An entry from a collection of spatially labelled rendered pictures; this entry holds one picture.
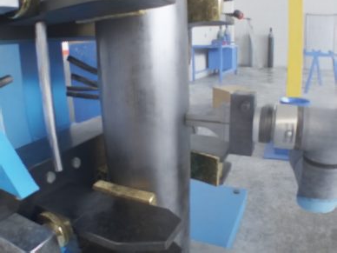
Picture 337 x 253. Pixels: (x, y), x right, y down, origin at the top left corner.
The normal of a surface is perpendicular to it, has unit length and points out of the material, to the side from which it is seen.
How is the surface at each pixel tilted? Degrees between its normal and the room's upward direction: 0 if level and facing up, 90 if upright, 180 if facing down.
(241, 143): 90
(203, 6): 90
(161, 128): 90
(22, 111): 90
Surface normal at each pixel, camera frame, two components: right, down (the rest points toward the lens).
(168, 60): 0.55, 0.20
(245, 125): -0.43, 0.25
